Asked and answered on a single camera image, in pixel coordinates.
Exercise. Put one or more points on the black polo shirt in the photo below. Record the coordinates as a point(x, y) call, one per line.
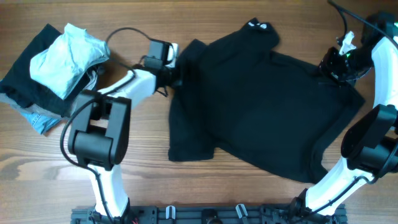
point(271, 110)

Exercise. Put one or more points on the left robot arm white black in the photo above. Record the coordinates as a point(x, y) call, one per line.
point(98, 134)

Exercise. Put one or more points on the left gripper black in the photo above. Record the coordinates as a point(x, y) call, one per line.
point(178, 82)

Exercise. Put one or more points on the light blue folded shirt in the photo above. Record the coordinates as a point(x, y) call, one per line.
point(61, 66)

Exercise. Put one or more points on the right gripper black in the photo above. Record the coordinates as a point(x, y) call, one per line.
point(326, 66)

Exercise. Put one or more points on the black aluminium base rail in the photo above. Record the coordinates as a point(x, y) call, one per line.
point(264, 214)

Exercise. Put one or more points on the black folded garment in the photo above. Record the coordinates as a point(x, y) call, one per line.
point(17, 83)

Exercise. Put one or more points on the blue denim jeans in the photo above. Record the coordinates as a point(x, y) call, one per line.
point(40, 123)

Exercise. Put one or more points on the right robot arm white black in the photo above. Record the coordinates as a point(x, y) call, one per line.
point(367, 153)

